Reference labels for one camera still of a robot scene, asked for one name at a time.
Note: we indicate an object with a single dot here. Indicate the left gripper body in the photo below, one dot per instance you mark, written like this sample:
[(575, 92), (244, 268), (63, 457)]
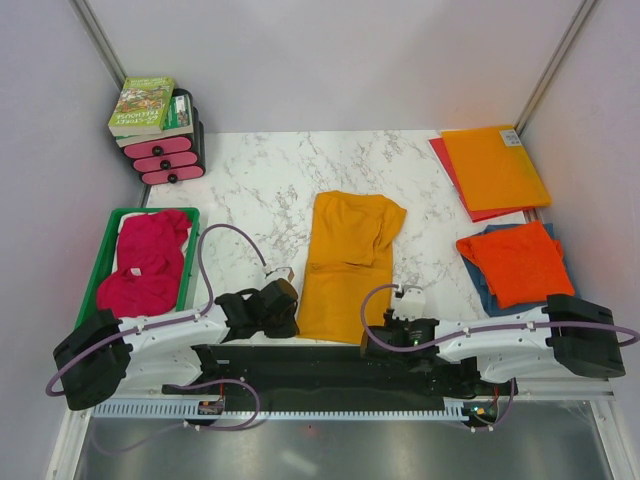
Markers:
[(281, 326)]

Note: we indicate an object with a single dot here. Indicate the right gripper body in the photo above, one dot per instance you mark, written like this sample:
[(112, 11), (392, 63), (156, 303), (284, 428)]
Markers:
[(394, 324)]

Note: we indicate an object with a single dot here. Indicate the yellow t shirt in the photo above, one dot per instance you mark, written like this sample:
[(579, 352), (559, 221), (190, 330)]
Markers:
[(350, 254)]

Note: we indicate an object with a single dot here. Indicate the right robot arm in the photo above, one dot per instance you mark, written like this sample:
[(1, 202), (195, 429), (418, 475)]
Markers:
[(566, 331)]

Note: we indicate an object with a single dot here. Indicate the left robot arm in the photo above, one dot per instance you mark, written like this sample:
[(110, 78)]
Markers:
[(107, 356)]

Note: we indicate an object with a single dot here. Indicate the folded orange t shirt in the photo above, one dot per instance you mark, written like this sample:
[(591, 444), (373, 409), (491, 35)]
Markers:
[(525, 260)]

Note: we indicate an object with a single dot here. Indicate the magenta t shirt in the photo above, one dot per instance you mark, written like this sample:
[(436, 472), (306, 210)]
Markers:
[(149, 265)]

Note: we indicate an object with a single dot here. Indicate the red plastic folder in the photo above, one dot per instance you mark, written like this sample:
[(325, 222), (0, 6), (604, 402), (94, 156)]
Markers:
[(440, 150)]

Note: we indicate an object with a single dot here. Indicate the green plastic tray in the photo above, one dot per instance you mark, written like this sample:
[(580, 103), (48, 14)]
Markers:
[(105, 262)]

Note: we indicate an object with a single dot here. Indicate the pink and black drawer unit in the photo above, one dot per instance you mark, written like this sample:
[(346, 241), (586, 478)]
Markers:
[(170, 160)]

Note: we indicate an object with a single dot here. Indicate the orange plastic folder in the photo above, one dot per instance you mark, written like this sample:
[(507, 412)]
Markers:
[(494, 169)]

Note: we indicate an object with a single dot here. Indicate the green illustrated book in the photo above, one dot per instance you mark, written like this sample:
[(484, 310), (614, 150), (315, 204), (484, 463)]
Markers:
[(142, 106)]

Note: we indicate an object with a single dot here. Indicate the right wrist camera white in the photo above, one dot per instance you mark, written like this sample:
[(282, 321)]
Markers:
[(408, 303)]

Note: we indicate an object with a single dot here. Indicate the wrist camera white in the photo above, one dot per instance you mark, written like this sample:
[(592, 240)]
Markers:
[(408, 303), (276, 273)]

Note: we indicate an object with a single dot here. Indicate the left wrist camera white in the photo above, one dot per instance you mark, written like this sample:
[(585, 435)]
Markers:
[(276, 273)]

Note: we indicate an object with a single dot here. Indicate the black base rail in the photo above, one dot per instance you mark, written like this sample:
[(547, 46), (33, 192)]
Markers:
[(329, 379)]

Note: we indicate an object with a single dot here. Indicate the white slotted cable duct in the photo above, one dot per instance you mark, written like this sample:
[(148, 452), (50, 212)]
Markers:
[(150, 410)]

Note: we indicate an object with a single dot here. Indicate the left aluminium corner post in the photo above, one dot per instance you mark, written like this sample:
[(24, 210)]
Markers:
[(96, 33)]

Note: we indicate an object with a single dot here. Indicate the aluminium corner post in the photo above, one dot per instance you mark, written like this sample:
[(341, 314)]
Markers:
[(96, 33), (567, 42)]

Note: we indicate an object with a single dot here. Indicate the right aluminium corner post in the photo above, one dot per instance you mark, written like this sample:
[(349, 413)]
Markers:
[(567, 42)]

